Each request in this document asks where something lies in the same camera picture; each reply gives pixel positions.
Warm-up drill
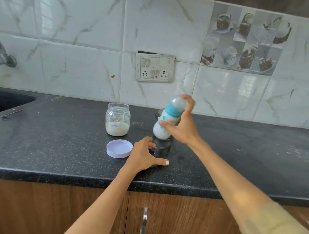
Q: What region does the person's right hand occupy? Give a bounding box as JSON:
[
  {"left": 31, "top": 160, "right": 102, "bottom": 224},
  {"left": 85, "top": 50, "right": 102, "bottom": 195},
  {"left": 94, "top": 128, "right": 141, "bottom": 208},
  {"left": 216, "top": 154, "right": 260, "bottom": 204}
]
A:
[{"left": 157, "top": 92, "right": 204, "bottom": 147}]

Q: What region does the baby bottle with teal ring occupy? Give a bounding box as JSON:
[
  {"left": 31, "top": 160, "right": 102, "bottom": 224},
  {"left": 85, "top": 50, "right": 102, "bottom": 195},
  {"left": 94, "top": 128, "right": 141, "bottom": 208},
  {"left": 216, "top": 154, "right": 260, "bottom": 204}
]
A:
[{"left": 152, "top": 93, "right": 189, "bottom": 142}]

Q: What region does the black kitchen sink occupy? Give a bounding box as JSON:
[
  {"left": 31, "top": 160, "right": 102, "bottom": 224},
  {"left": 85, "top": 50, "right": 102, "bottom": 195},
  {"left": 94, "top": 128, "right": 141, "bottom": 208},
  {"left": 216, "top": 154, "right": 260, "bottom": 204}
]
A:
[{"left": 0, "top": 88, "right": 38, "bottom": 120}]

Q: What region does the glass jar of white powder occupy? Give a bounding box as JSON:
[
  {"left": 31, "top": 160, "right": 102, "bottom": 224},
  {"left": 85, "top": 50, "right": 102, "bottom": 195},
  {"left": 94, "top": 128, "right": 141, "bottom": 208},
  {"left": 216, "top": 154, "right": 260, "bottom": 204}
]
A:
[{"left": 104, "top": 102, "right": 132, "bottom": 138}]

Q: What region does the brown wooden cabinet door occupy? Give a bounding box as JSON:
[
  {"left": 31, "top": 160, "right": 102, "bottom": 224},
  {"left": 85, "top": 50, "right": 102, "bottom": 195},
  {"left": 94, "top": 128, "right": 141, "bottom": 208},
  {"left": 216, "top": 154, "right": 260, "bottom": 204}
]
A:
[
  {"left": 125, "top": 191, "right": 309, "bottom": 234},
  {"left": 0, "top": 179, "right": 130, "bottom": 234}
]

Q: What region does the decorative picture tile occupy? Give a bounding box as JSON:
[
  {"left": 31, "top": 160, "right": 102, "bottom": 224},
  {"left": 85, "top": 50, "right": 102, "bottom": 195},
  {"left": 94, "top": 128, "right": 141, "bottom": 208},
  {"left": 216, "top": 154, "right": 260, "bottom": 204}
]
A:
[{"left": 199, "top": 2, "right": 294, "bottom": 77}]

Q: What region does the person's left hand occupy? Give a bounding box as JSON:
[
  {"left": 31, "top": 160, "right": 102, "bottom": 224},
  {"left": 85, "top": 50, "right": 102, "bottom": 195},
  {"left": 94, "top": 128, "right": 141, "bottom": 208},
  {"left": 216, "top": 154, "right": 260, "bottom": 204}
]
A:
[{"left": 124, "top": 135, "right": 171, "bottom": 175}]

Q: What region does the white switch and socket plate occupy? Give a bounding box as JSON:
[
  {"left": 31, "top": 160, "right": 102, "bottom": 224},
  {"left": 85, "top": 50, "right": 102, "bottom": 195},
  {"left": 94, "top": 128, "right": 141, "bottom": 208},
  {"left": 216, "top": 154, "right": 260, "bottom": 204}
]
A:
[{"left": 134, "top": 53, "right": 175, "bottom": 84}]

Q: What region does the person's left forearm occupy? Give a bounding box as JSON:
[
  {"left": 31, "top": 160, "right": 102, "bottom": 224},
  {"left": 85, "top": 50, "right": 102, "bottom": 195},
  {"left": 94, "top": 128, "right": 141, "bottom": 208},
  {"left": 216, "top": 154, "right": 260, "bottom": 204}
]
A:
[{"left": 60, "top": 159, "right": 139, "bottom": 234}]

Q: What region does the steel wall tap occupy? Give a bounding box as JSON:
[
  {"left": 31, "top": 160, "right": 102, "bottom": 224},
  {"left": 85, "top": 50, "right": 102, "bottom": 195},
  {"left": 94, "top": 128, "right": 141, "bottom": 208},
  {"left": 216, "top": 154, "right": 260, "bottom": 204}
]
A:
[{"left": 0, "top": 34, "right": 19, "bottom": 68}]

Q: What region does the person's right forearm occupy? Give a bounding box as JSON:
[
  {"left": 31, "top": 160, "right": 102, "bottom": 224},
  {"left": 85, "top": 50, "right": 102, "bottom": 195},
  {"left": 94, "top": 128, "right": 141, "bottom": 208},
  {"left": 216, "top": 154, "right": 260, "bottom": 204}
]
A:
[{"left": 181, "top": 136, "right": 309, "bottom": 234}]

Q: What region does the white jar lid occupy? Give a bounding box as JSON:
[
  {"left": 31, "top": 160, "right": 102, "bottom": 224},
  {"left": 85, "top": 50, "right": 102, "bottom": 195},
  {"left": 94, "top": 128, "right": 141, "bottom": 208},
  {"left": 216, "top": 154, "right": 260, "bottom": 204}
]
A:
[{"left": 106, "top": 139, "right": 134, "bottom": 160}]

